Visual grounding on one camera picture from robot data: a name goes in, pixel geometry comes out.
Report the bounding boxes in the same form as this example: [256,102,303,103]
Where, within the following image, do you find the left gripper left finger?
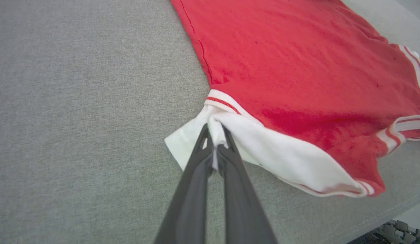
[154,123,214,244]

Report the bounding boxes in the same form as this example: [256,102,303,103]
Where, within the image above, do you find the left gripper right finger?
[216,124,278,244]

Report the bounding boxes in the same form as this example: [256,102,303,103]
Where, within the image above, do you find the red and white shirt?
[164,0,420,198]

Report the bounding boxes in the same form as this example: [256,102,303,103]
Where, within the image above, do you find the grey fabric sofa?
[0,0,420,244]

